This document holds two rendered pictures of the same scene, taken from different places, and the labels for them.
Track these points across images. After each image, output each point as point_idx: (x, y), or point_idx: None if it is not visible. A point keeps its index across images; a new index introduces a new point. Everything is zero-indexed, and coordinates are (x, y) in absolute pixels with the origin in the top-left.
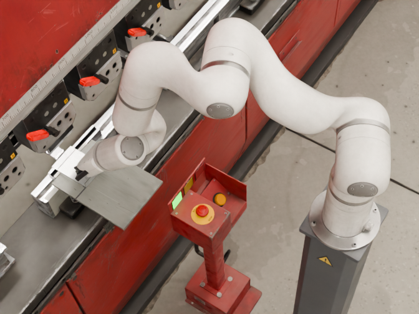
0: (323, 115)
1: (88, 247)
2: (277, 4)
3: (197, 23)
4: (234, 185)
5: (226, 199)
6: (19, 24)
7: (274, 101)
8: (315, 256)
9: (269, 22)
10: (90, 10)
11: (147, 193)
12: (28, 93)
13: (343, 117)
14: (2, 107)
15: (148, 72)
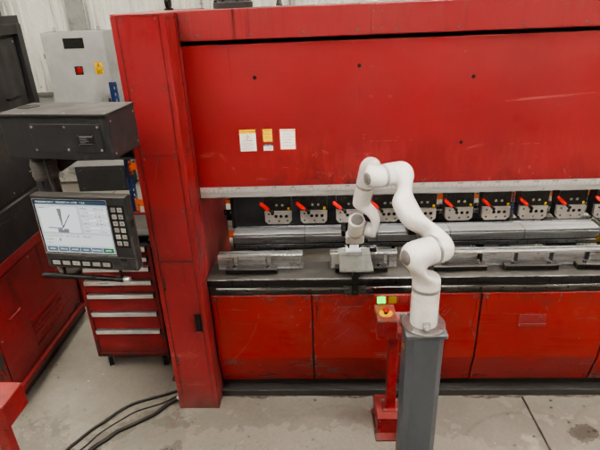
0: (411, 214)
1: (330, 287)
2: (525, 274)
3: (466, 249)
4: None
5: None
6: (353, 151)
7: (395, 195)
8: (402, 344)
9: (511, 277)
10: None
11: (362, 269)
12: (344, 185)
13: (426, 230)
14: (329, 179)
15: (362, 164)
